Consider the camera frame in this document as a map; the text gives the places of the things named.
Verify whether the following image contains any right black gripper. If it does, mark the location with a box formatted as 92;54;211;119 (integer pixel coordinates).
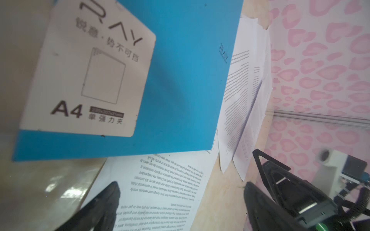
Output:
252;149;338;228

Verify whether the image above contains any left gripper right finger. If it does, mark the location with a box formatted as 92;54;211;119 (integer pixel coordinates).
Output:
244;182;306;231

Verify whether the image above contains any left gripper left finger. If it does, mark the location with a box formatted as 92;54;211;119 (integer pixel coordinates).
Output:
56;182;120;231

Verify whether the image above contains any blue A4 clip folder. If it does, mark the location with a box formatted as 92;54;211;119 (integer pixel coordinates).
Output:
13;1;243;161

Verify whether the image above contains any aluminium frame diagonal bar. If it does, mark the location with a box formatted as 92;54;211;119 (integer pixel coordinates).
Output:
274;110;370;130

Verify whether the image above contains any printed sheet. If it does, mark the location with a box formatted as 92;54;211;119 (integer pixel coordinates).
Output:
233;17;272;181
217;16;266;172
86;140;219;231

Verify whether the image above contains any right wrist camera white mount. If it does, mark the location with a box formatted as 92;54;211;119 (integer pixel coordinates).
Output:
312;148;370;199

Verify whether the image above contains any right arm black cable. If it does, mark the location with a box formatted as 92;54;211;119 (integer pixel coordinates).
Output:
332;187;370;223

